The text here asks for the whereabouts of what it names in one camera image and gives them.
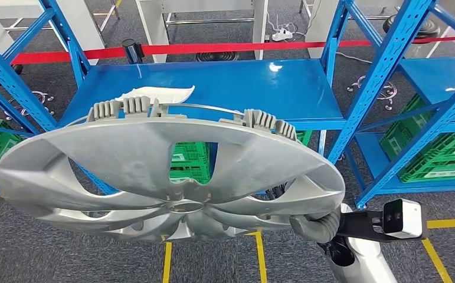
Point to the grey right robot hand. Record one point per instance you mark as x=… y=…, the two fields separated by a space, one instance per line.
x=309 y=228

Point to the silver plastic wheel hubcap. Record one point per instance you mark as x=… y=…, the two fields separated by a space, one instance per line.
x=125 y=156

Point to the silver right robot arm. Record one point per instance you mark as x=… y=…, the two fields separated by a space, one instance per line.
x=364 y=265

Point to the white plastic cover part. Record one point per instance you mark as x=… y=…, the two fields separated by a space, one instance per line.
x=160 y=93

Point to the white power strip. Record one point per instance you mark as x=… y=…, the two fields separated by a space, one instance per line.
x=282 y=36

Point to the red barrier belt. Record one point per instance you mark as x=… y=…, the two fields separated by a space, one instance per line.
x=211 y=48

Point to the white desk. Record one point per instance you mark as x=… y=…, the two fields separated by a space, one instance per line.
x=153 y=23
x=321 y=23
x=82 y=23

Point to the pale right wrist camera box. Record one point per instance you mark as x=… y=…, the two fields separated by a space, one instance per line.
x=405 y=218

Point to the black barrier belt post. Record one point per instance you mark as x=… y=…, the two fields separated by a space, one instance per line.
x=132 y=50

